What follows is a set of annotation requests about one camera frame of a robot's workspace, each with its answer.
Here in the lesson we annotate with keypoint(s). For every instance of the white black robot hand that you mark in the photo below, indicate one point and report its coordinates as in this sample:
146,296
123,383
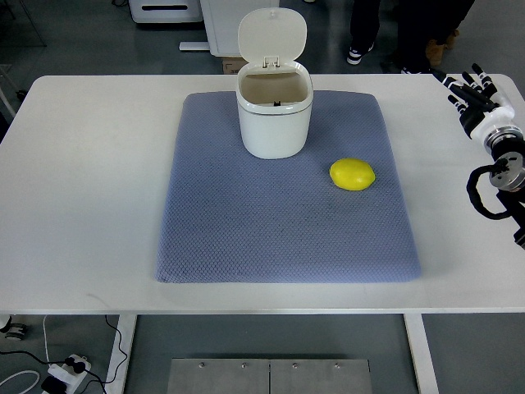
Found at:
479,103

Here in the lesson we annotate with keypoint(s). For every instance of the yellow lemon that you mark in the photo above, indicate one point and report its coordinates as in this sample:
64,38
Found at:
352,174

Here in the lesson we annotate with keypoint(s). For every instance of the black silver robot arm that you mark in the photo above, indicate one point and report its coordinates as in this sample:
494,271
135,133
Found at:
506,174

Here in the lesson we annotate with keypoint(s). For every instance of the white trash bin with lid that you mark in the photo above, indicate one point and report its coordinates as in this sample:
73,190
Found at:
274,92

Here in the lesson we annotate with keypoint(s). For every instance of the person with tan boots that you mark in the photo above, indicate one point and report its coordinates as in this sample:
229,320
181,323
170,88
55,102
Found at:
421,23

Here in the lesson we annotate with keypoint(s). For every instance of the person in black trousers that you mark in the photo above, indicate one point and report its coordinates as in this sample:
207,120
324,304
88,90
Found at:
364,27

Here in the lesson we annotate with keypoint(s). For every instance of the cardboard box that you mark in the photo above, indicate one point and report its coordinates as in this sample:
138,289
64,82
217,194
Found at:
232,65

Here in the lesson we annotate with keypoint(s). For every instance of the blue quilted mat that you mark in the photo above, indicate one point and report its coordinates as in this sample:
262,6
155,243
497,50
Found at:
232,217

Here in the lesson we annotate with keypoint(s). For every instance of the white cabinet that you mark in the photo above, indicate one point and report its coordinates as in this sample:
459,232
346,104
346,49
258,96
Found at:
221,22

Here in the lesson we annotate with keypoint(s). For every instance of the white appliance with slot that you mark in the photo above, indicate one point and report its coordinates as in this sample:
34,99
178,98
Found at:
165,12

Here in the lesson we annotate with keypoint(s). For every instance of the white power strip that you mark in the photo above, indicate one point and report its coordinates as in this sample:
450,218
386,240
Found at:
72,371

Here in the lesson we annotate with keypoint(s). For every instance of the caster wheel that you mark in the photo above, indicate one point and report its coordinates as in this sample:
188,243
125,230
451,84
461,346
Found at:
12,330

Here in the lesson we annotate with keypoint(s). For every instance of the white table frame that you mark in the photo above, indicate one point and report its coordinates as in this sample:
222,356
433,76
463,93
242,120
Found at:
414,328

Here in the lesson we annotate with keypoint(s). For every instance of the metal base plate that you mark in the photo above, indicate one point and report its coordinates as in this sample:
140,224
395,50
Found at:
269,376

